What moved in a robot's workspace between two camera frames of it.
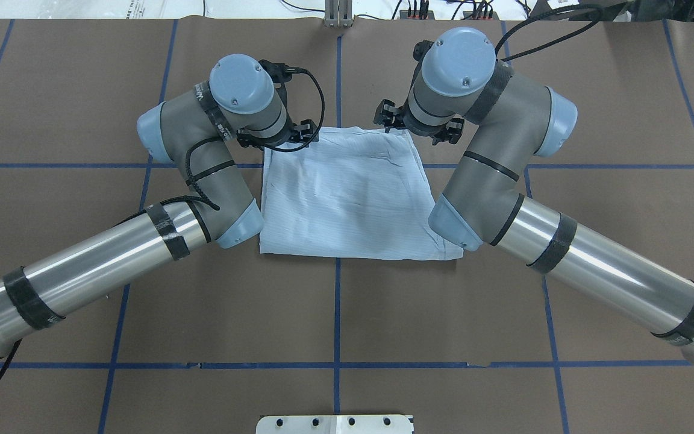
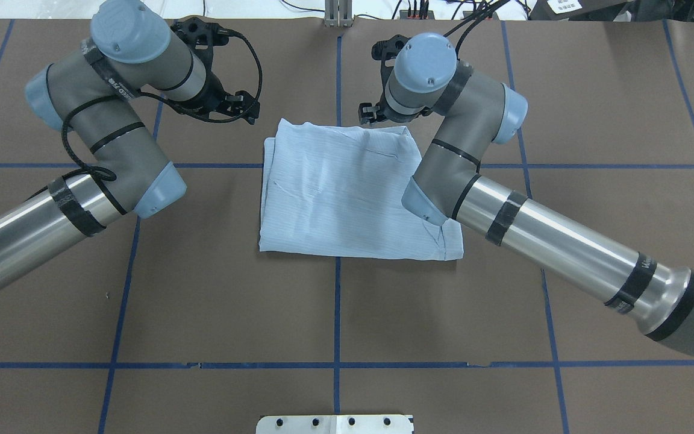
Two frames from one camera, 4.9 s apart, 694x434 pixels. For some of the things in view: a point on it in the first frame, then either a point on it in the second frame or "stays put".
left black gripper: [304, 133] to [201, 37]
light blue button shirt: [358, 192] stays put
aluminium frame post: [338, 13] stays put
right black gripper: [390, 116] to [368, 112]
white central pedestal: [335, 424] stays put
